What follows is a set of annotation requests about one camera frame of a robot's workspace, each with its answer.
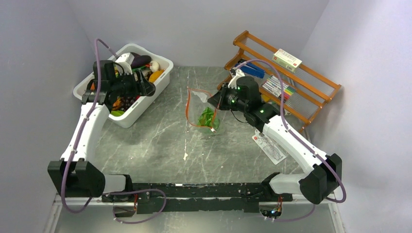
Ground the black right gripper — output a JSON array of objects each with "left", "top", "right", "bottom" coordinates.
[{"left": 207, "top": 82, "right": 248, "bottom": 113}]

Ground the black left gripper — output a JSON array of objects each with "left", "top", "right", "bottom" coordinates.
[{"left": 111, "top": 69, "right": 155, "bottom": 98}]

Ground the green napa cabbage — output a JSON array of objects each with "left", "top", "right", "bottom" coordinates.
[{"left": 197, "top": 107, "right": 221, "bottom": 131}]

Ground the clear zip bag orange zipper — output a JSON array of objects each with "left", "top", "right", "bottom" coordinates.
[{"left": 185, "top": 88, "right": 223, "bottom": 135}]

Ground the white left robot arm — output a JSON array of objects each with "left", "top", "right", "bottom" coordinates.
[{"left": 47, "top": 59, "right": 156, "bottom": 202}]

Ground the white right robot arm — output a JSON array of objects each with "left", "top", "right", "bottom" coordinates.
[{"left": 207, "top": 76, "right": 346, "bottom": 204}]

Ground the white plastic food bin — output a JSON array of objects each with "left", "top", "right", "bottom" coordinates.
[{"left": 72, "top": 43, "right": 174, "bottom": 129}]

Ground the orange fruit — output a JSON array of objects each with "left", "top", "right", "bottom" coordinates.
[{"left": 148, "top": 69, "right": 164, "bottom": 83}]

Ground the dark purple grape bunch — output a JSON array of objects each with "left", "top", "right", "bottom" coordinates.
[{"left": 119, "top": 96, "right": 139, "bottom": 112}]

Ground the dark purple eggplant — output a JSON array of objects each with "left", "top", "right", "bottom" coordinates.
[{"left": 130, "top": 55, "right": 152, "bottom": 69}]

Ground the blue stapler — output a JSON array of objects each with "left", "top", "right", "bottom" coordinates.
[{"left": 240, "top": 63, "right": 265, "bottom": 79}]

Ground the green starfruit slice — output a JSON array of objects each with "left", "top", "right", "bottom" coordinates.
[{"left": 110, "top": 110, "right": 124, "bottom": 117}]

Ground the coloured marker pen set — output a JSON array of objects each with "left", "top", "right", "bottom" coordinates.
[{"left": 262, "top": 76, "right": 296, "bottom": 101}]

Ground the white box on rack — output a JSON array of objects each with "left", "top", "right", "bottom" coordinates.
[{"left": 272, "top": 49, "right": 302, "bottom": 73}]

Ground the white printed leaflet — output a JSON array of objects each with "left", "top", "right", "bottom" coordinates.
[{"left": 252, "top": 130, "right": 288, "bottom": 165}]

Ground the orange wooden rack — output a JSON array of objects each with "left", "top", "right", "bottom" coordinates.
[{"left": 224, "top": 31, "right": 341, "bottom": 132}]

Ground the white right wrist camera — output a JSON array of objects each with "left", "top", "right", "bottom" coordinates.
[{"left": 228, "top": 68, "right": 245, "bottom": 89}]

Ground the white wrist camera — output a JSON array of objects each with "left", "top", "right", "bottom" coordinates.
[
  {"left": 228, "top": 68, "right": 245, "bottom": 89},
  {"left": 115, "top": 52, "right": 134, "bottom": 74}
]

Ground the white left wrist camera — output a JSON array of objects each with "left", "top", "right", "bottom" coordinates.
[{"left": 115, "top": 52, "right": 134, "bottom": 74}]

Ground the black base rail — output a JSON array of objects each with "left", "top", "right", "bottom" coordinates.
[{"left": 101, "top": 178, "right": 292, "bottom": 216}]

